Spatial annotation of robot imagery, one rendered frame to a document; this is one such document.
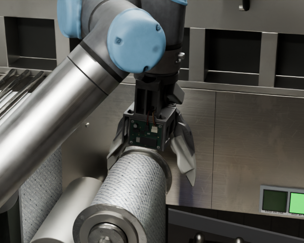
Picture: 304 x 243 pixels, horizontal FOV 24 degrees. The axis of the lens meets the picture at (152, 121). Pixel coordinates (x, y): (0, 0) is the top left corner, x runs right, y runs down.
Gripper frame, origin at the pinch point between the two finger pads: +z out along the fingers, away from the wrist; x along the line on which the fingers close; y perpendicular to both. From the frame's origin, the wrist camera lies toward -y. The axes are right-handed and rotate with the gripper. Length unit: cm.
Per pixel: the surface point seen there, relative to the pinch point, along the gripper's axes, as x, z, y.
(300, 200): 25, 21, -40
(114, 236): -7.2, 16.0, -3.6
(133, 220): -4.2, 13.1, -5.7
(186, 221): -34, 135, -209
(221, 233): -14, 136, -206
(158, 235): -3.3, 26.0, -22.4
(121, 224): -6.3, 14.1, -5.0
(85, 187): -21.5, 19.7, -25.4
